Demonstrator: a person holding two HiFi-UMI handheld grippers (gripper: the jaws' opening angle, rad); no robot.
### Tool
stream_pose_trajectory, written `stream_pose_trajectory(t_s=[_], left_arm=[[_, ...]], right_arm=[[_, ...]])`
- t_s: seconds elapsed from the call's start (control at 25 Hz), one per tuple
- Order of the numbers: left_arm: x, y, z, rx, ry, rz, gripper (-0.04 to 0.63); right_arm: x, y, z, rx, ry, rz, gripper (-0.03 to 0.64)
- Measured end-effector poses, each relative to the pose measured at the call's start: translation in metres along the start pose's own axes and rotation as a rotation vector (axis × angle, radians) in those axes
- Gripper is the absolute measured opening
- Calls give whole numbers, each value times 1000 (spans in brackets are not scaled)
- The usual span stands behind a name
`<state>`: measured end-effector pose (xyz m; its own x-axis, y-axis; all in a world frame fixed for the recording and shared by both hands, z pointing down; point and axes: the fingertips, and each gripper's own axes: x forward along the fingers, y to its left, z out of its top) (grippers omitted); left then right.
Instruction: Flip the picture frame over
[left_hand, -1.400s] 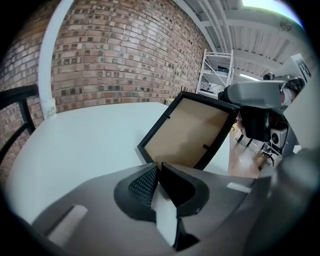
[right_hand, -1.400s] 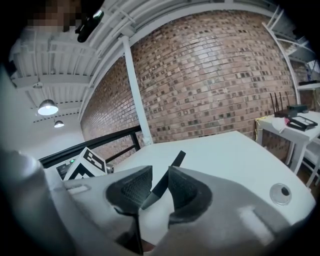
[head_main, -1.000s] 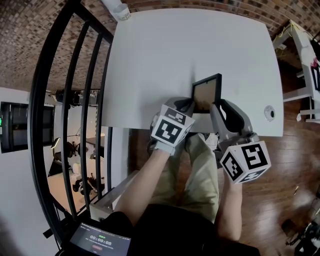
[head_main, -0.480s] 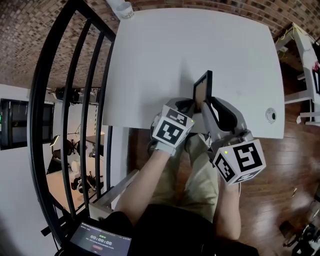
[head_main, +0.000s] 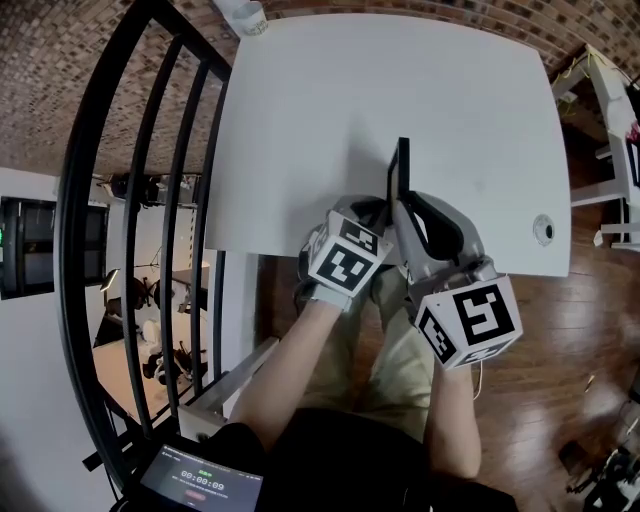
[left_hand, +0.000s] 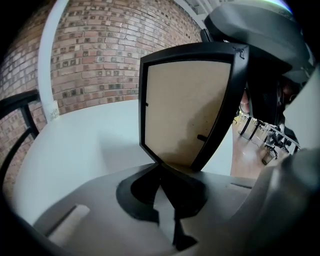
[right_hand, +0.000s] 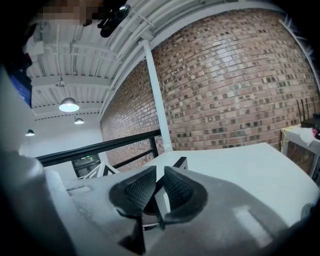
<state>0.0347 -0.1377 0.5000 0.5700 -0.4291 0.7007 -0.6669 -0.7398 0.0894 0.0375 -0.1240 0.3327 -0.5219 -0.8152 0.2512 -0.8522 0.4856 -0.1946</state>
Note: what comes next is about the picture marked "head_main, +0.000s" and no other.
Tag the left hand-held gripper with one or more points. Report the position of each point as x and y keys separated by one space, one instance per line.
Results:
x=345 y=260

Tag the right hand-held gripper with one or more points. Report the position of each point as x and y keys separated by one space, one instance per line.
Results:
x=475 y=320

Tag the black picture frame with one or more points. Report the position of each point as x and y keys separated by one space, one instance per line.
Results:
x=404 y=165

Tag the person's right forearm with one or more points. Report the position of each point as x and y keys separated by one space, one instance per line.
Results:
x=452 y=425

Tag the person's left forearm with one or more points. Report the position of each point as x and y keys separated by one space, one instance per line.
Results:
x=280 y=380

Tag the person's khaki trousers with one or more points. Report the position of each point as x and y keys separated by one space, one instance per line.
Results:
x=400 y=360

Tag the small white tag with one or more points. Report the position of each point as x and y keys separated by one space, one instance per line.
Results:
x=598 y=239

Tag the small yellow scrap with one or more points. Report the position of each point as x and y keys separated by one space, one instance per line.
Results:
x=591 y=384

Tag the white panel with round hole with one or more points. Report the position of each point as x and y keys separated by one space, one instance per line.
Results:
x=235 y=380

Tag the dark metal shelf rack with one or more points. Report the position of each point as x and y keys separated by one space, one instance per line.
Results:
x=150 y=187

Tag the white paper cup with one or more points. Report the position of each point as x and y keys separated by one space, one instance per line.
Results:
x=252 y=22

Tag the white side table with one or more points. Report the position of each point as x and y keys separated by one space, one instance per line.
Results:
x=607 y=90

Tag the person's black shirt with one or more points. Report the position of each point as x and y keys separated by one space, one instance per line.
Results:
x=350 y=460

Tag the white pipe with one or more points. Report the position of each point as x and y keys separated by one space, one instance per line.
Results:
x=227 y=5

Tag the black box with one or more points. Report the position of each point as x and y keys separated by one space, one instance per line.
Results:
x=570 y=457

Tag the black desk lamp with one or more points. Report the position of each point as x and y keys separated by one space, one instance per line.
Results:
x=111 y=277

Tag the black metal railing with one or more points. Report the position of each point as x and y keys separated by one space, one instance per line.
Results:
x=75 y=200

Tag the light wooden desk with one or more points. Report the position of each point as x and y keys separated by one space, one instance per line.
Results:
x=115 y=370

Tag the black equipment stand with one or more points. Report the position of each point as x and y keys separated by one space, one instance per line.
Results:
x=615 y=480

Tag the black timer screen tablet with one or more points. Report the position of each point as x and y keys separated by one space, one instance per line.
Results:
x=200 y=485

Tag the black framed window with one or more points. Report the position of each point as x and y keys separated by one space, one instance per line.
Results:
x=35 y=250

